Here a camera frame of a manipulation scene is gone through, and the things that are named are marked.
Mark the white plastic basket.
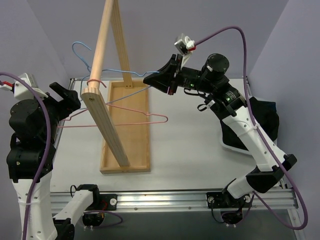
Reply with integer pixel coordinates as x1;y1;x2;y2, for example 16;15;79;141
219;121;252;156

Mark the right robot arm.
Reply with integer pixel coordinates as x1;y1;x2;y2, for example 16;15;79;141
143;53;297;208

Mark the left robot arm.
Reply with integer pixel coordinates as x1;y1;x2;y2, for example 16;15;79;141
6;82;101;240

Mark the black pleated skirt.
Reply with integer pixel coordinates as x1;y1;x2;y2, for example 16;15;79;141
221;96;280;151

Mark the pink wire hanger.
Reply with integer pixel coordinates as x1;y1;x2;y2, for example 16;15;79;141
57;78;169;129

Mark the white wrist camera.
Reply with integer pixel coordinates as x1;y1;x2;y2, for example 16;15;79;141
0;73;49;101
174;33;196;69

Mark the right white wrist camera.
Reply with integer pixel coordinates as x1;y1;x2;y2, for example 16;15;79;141
174;33;196;69

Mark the wooden clothes rack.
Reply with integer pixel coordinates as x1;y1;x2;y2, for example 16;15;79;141
80;0;151;174

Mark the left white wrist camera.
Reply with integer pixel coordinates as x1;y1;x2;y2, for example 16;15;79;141
0;73;49;101

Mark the aluminium mounting rail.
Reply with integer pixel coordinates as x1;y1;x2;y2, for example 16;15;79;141
48;188;298;213

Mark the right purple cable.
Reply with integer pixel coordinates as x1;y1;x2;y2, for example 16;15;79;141
193;25;308;230

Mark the blue wire hanger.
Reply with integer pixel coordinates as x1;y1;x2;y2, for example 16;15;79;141
71;41;160;95

